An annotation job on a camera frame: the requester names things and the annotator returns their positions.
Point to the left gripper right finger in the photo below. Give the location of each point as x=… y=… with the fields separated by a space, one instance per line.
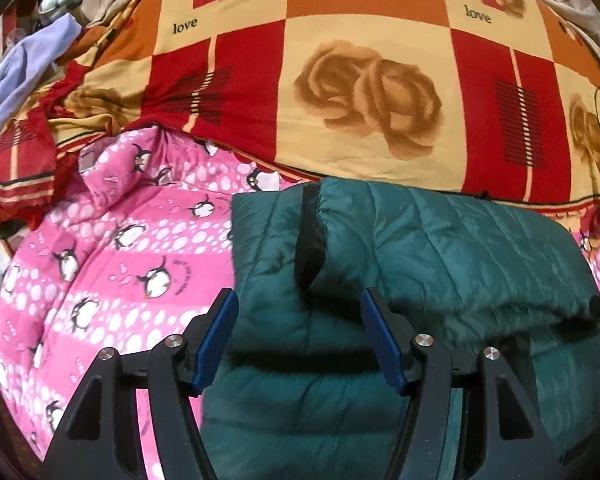
x=467 y=413

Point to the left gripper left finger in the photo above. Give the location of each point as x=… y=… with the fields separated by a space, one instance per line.
x=98 y=436

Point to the dark green puffer jacket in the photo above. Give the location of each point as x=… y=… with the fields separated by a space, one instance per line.
x=299 y=394

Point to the pink penguin quilt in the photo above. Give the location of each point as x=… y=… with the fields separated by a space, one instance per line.
x=141 y=245

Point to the red cream rose blanket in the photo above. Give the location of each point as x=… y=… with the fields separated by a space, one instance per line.
x=494 y=98

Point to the light blue cloth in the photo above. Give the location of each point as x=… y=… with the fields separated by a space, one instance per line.
x=24 y=65

